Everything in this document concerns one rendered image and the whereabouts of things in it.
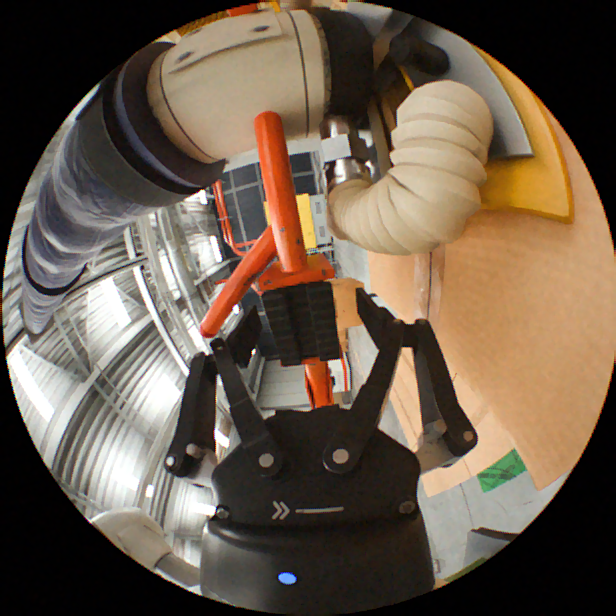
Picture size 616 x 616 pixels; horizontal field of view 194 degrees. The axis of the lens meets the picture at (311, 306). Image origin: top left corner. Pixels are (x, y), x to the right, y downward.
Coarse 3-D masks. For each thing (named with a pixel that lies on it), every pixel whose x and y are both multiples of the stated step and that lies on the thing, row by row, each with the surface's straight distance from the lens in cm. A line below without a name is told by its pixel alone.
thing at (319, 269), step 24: (312, 264) 15; (264, 288) 13; (288, 288) 13; (312, 288) 12; (288, 312) 13; (312, 312) 13; (288, 336) 14; (312, 336) 15; (336, 336) 14; (288, 360) 15; (312, 360) 16
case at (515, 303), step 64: (576, 192) 12; (384, 256) 29; (448, 256) 17; (512, 256) 13; (576, 256) 12; (448, 320) 18; (512, 320) 14; (576, 320) 12; (512, 384) 15; (576, 384) 13; (576, 448) 14
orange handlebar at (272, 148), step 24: (264, 120) 16; (264, 144) 15; (264, 168) 15; (288, 168) 15; (288, 192) 14; (288, 216) 13; (288, 240) 13; (288, 264) 14; (312, 384) 21; (312, 408) 24
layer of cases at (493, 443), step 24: (408, 360) 123; (408, 384) 132; (456, 384) 87; (408, 408) 142; (480, 408) 80; (408, 432) 154; (480, 432) 85; (504, 432) 76; (480, 456) 90; (432, 480) 137; (456, 480) 112
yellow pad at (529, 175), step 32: (416, 32) 18; (448, 32) 16; (416, 64) 14; (448, 64) 15; (480, 64) 13; (512, 96) 12; (512, 128) 11; (544, 128) 11; (512, 160) 11; (544, 160) 11; (480, 192) 12; (512, 192) 11; (544, 192) 10
